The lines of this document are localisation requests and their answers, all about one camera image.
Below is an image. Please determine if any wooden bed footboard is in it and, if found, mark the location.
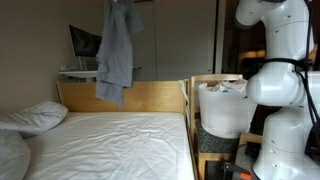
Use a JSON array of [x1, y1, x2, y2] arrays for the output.
[[56, 81, 186, 113]]

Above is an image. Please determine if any white rope laundry hamper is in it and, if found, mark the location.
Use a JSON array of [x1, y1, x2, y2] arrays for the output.
[[198, 83, 257, 139]]

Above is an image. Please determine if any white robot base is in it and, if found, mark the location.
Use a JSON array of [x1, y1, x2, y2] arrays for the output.
[[253, 106, 320, 180]]

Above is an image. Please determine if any wooden chair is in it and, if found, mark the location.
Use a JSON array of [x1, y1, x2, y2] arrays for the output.
[[188, 74, 257, 180]]

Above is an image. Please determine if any black computer monitor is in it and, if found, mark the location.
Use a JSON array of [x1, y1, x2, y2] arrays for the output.
[[69, 25, 102, 57]]

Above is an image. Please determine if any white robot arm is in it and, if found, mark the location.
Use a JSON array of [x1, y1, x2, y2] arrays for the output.
[[236, 0, 313, 107]]

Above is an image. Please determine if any grey sock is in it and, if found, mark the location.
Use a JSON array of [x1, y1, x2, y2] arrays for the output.
[[96, 0, 144, 108]]

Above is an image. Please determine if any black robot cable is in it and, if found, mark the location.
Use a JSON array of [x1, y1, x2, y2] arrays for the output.
[[263, 0, 320, 148]]

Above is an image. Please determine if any white pillow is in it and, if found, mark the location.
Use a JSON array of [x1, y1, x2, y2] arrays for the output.
[[0, 101, 68, 137]]

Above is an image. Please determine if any white desk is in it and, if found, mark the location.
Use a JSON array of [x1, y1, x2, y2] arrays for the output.
[[58, 65, 142, 83]]

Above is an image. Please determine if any white bed sheet mattress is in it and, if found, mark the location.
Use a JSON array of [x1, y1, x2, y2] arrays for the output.
[[24, 113, 194, 180]]

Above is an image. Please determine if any white shirt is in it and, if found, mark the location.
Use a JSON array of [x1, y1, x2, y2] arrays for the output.
[[207, 79, 247, 97]]

